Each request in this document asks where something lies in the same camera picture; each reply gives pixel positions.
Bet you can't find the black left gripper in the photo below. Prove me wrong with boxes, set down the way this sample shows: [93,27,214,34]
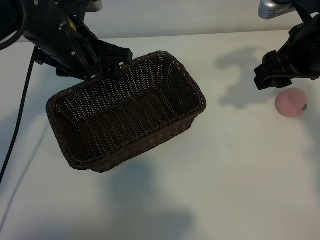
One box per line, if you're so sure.
[32,14,134,82]

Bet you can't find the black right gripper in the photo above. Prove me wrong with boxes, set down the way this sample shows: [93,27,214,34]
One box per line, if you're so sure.
[253,23,320,91]

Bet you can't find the pink peach with green leaf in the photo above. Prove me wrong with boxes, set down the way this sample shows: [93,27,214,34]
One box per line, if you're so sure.
[275,87,309,118]

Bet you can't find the dark brown woven basket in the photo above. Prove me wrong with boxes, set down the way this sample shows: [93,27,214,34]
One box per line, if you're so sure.
[45,50,208,174]

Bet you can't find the black gripper cable bundle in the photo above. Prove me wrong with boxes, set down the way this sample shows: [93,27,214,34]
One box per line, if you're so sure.
[59,24,103,76]

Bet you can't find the black braided cable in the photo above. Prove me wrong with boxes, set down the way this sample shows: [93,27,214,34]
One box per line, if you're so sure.
[0,46,38,185]

